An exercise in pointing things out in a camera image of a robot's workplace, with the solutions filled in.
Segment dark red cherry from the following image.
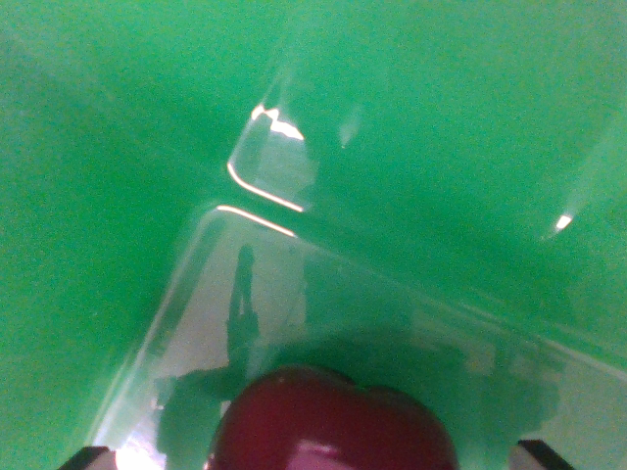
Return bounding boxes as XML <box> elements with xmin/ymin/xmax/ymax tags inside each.
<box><xmin>204</xmin><ymin>364</ymin><xmax>460</xmax><ymax>470</ymax></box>

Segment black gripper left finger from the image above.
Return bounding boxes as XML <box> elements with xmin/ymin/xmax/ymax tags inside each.
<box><xmin>57</xmin><ymin>446</ymin><xmax>119</xmax><ymax>470</ymax></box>

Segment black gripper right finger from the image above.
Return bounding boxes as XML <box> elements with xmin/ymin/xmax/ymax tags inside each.
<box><xmin>508</xmin><ymin>439</ymin><xmax>575</xmax><ymax>470</ymax></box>

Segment green plastic bin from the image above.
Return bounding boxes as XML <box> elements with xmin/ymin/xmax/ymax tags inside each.
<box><xmin>0</xmin><ymin>0</ymin><xmax>627</xmax><ymax>470</ymax></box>

